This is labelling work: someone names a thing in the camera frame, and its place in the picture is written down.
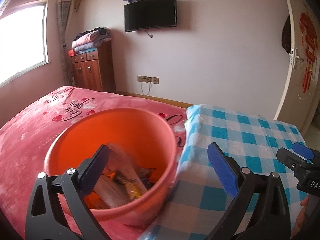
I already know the white milk carton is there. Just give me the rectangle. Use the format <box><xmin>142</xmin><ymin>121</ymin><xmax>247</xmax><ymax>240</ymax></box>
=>
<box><xmin>94</xmin><ymin>143</ymin><xmax>148</xmax><ymax>208</ymax></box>

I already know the yellow snack bag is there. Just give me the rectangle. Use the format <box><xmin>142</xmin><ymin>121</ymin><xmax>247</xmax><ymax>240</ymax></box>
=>
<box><xmin>125</xmin><ymin>181</ymin><xmax>142</xmax><ymax>201</ymax></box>

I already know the orange plastic trash bucket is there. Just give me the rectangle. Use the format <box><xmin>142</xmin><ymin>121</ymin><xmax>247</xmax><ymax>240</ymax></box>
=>
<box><xmin>44</xmin><ymin>108</ymin><xmax>178</xmax><ymax>226</ymax></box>

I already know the person right hand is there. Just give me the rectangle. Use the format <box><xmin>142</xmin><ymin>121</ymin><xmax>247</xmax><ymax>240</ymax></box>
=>
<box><xmin>291</xmin><ymin>194</ymin><xmax>310</xmax><ymax>237</ymax></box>

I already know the white open door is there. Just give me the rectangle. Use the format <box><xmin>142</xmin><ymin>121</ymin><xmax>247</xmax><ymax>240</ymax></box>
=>
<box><xmin>274</xmin><ymin>0</ymin><xmax>319</xmax><ymax>134</ymax></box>

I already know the blue white checkered cloth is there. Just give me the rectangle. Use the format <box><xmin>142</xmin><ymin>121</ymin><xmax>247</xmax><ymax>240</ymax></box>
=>
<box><xmin>142</xmin><ymin>105</ymin><xmax>306</xmax><ymax>239</ymax></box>

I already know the dark bag behind door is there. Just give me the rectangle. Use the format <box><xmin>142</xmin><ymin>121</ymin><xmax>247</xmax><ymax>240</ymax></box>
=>
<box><xmin>281</xmin><ymin>16</ymin><xmax>291</xmax><ymax>54</ymax></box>

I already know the red door decoration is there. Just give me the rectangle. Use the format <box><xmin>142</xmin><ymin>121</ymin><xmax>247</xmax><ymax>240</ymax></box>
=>
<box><xmin>299</xmin><ymin>12</ymin><xmax>318</xmax><ymax>94</ymax></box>

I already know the brown wooden cabinet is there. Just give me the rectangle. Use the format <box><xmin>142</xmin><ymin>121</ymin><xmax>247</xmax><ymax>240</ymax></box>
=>
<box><xmin>70</xmin><ymin>41</ymin><xmax>116</xmax><ymax>93</ymax></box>

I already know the folded blankets pile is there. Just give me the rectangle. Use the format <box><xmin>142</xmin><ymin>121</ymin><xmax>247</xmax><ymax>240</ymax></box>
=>
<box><xmin>68</xmin><ymin>27</ymin><xmax>112</xmax><ymax>56</ymax></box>

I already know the bright window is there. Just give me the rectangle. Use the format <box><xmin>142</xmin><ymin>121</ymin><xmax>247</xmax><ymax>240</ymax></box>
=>
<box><xmin>1</xmin><ymin>2</ymin><xmax>48</xmax><ymax>86</ymax></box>

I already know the grey checkered curtain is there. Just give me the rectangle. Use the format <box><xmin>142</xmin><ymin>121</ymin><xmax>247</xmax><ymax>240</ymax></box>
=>
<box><xmin>56</xmin><ymin>0</ymin><xmax>72</xmax><ymax>86</ymax></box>

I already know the white charger cable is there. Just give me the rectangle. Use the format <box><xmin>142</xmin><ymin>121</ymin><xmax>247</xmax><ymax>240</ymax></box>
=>
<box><xmin>140</xmin><ymin>78</ymin><xmax>153</xmax><ymax>97</ymax></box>

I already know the wall power outlet strip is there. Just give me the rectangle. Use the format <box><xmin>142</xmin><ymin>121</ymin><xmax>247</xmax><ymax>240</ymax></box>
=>
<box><xmin>137</xmin><ymin>75</ymin><xmax>159</xmax><ymax>85</ymax></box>

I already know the wall mounted black television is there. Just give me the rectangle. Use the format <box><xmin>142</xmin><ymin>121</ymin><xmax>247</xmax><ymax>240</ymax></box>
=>
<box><xmin>124</xmin><ymin>0</ymin><xmax>177</xmax><ymax>33</ymax></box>

